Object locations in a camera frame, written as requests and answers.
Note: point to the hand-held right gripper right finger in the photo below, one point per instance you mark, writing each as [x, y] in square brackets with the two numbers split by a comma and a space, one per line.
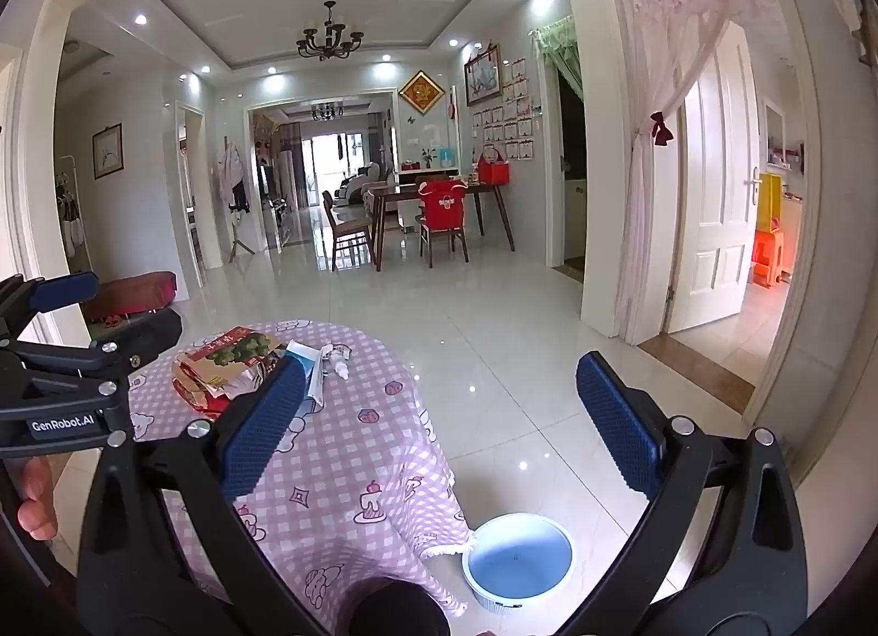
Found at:
[617, 430]

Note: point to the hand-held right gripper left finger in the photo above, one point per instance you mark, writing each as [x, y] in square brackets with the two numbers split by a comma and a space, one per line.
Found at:
[264, 427]

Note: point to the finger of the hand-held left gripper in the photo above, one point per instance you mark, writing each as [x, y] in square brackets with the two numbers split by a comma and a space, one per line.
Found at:
[65, 287]
[140, 334]

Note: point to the blue white wrapper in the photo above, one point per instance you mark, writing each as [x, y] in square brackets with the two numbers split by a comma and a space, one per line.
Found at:
[314, 383]

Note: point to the white basin blue inside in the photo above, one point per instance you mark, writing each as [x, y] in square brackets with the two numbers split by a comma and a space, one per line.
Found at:
[518, 560]

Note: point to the person's left hand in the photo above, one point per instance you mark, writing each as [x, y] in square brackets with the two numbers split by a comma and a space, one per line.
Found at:
[38, 506]

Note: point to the white clothes rack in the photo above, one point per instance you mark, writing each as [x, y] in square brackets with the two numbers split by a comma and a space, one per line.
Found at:
[72, 224]

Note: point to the red snack packet green print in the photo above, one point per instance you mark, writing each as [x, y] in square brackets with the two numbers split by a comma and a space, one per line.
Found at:
[226, 351]

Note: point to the small white tube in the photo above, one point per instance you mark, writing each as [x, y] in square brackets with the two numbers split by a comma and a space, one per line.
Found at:
[336, 361]

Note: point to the pink checkered tablecloth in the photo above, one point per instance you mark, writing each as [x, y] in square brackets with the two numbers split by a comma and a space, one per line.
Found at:
[370, 416]

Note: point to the coat stand with clothes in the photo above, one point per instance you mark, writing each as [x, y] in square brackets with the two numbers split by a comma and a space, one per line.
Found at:
[233, 180]

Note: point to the wooden dining chair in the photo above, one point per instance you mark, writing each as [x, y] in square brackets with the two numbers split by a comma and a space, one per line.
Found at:
[444, 238]
[346, 228]

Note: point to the orange plastic stool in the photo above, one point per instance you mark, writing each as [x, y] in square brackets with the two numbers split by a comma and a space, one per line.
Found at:
[768, 255]

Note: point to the white panel door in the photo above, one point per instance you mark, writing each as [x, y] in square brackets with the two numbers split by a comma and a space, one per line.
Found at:
[713, 197]

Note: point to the massage chair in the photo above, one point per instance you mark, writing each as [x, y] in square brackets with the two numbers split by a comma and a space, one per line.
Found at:
[360, 183]

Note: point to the dark wooden dining table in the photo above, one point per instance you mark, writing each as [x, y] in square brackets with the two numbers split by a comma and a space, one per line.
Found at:
[398, 191]

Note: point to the red chair cover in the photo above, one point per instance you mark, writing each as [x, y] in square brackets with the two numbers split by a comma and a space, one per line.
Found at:
[442, 202]

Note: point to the red gift bag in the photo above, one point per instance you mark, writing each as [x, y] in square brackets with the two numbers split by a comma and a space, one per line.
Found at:
[492, 171]

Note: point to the small black chandelier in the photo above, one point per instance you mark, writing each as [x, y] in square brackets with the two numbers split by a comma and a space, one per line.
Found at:
[328, 110]

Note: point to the dark red bow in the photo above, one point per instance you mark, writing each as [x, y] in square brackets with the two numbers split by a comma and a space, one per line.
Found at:
[661, 128]

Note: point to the teal box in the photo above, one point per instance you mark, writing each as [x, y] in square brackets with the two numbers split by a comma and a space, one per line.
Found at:
[449, 157]

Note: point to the pink floral door curtain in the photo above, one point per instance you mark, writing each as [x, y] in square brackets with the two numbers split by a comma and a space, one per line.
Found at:
[658, 46]

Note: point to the green door curtain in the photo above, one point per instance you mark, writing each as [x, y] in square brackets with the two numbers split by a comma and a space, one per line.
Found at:
[554, 36]

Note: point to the small framed wall picture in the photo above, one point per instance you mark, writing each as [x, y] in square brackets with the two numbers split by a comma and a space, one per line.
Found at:
[108, 152]

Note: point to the group of wall certificates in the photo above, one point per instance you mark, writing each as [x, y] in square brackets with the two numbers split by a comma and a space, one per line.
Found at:
[511, 121]

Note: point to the red diamond wall hanging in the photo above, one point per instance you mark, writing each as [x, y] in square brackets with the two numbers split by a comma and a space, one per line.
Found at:
[418, 92]

